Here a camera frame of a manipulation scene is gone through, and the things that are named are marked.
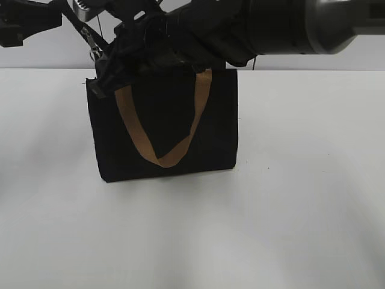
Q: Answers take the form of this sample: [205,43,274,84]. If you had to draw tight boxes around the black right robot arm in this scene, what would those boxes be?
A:
[95,1,384,86]

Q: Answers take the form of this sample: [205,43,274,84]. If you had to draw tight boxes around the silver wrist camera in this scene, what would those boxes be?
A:
[72,0,105,22]

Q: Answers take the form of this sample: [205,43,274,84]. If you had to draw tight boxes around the black tote bag tan handles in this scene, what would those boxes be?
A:
[87,68,238,183]

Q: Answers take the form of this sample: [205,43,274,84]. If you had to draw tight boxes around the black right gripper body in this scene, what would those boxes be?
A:
[102,13,193,90]

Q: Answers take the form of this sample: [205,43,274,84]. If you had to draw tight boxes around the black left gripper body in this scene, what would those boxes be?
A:
[1,1,62,48]

